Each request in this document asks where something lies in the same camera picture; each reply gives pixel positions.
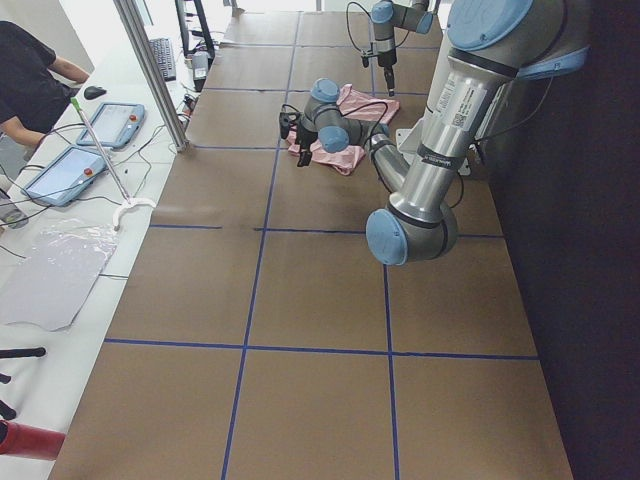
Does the blue teach pendant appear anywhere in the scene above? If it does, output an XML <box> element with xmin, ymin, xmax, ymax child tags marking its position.
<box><xmin>90</xmin><ymin>102</ymin><xmax>146</xmax><ymax>149</ymax></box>
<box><xmin>22</xmin><ymin>146</ymin><xmax>106</xmax><ymax>207</ymax></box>

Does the aluminium frame post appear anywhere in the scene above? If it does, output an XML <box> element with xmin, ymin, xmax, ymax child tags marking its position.
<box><xmin>113</xmin><ymin>0</ymin><xmax>188</xmax><ymax>152</ymax></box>

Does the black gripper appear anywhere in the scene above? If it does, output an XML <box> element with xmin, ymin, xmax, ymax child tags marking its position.
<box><xmin>377</xmin><ymin>48</ymin><xmax>396</xmax><ymax>97</ymax></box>
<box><xmin>297</xmin><ymin>124</ymin><xmax>316</xmax><ymax>167</ymax></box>

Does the black computer mouse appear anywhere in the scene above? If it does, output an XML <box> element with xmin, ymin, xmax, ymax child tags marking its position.
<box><xmin>83</xmin><ymin>86</ymin><xmax>107</xmax><ymax>100</ymax></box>

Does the white hooked stick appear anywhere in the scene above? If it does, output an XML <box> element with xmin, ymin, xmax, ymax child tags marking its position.
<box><xmin>70</xmin><ymin>97</ymin><xmax>156</xmax><ymax>231</ymax></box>

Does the white mounting plate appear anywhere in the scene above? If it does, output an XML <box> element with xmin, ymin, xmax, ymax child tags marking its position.
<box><xmin>395</xmin><ymin>128</ymin><xmax>471</xmax><ymax>176</ymax></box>

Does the pink Snoopy t-shirt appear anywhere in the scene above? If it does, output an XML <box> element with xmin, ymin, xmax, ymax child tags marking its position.
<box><xmin>278</xmin><ymin>78</ymin><xmax>400</xmax><ymax>176</ymax></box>

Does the red fire extinguisher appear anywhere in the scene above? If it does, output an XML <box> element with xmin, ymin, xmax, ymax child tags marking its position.
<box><xmin>1</xmin><ymin>420</ymin><xmax>66</xmax><ymax>460</ymax></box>

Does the black keyboard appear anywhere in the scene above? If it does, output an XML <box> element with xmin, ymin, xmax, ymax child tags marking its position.
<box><xmin>148</xmin><ymin>37</ymin><xmax>177</xmax><ymax>81</ymax></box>

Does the clear plastic bag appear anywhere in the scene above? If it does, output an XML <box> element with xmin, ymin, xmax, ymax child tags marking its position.
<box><xmin>1</xmin><ymin>219</ymin><xmax>118</xmax><ymax>331</ymax></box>

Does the person in black shirt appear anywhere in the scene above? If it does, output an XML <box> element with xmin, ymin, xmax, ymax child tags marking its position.
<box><xmin>1</xmin><ymin>20</ymin><xmax>89</xmax><ymax>150</ymax></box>

